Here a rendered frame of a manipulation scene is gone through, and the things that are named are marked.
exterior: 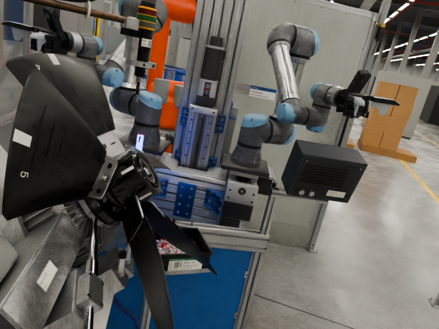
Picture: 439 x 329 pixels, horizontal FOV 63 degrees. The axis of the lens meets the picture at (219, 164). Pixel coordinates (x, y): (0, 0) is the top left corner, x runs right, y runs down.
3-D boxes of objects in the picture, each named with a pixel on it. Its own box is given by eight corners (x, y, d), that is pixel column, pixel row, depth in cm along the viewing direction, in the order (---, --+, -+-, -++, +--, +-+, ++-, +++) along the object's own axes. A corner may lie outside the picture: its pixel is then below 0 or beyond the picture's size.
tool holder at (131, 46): (126, 65, 77) (131, 17, 74) (112, 60, 82) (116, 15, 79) (161, 70, 83) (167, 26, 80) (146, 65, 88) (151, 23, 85)
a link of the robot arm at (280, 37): (269, 11, 148) (291, 113, 130) (291, 17, 152) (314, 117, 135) (256, 30, 157) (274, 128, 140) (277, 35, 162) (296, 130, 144)
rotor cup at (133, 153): (113, 236, 78) (164, 207, 77) (72, 184, 73) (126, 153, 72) (122, 207, 92) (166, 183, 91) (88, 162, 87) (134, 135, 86)
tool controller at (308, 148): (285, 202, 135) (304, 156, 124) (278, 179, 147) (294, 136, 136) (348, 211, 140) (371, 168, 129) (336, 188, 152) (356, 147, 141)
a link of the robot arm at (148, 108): (148, 125, 160) (152, 96, 156) (126, 118, 165) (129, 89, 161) (164, 123, 170) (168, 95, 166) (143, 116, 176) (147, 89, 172)
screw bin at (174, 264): (145, 275, 111) (148, 256, 109) (136, 245, 126) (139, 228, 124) (209, 270, 120) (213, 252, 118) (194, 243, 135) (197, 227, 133)
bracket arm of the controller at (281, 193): (270, 196, 137) (272, 189, 136) (268, 193, 140) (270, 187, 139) (327, 204, 141) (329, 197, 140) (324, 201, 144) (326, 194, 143)
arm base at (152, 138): (133, 134, 178) (136, 115, 175) (162, 141, 177) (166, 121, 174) (123, 141, 163) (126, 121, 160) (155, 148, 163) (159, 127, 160)
